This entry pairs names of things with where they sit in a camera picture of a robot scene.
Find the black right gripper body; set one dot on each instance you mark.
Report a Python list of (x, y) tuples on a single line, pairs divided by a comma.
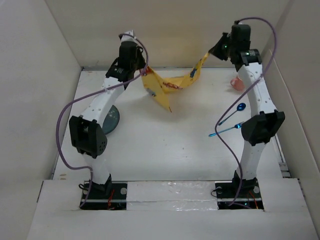
[(232, 46)]

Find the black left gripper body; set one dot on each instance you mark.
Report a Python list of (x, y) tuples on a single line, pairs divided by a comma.
[(138, 63)]

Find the pink ceramic mug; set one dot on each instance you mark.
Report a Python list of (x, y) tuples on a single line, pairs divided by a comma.
[(237, 84)]

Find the yellow car-print placemat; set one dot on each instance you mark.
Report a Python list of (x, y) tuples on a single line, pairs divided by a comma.
[(159, 87)]

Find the teal ceramic plate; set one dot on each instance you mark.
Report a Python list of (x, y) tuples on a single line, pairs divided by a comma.
[(111, 120)]

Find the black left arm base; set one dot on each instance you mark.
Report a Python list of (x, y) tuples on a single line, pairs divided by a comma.
[(115, 200)]

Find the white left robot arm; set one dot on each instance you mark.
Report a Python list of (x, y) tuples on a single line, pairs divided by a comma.
[(86, 130)]

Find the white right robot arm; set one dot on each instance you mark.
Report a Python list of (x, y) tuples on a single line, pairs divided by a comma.
[(265, 119)]

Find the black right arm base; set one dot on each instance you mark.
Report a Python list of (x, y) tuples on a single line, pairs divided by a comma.
[(248, 197)]

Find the blue metal spoon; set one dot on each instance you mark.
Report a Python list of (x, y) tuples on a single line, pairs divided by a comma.
[(240, 107)]

